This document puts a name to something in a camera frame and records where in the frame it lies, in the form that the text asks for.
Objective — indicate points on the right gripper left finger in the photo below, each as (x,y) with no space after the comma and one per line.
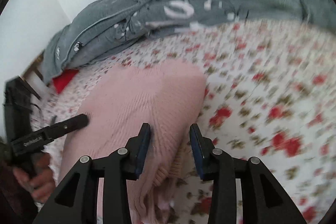
(98,183)

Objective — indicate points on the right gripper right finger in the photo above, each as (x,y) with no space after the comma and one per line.
(264,199)

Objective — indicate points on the pink knitted sweater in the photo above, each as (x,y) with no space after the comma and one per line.
(167,96)

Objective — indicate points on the person's left hand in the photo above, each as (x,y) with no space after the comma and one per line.
(42,185)

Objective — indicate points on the red pillow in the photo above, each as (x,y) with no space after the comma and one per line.
(61,82)

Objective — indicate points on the dark wooden headboard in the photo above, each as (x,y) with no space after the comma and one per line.
(33,76)

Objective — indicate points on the floral bed sheet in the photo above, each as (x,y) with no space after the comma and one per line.
(270,93)

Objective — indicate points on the grey patterned quilt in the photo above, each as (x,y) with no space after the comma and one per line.
(107,27)

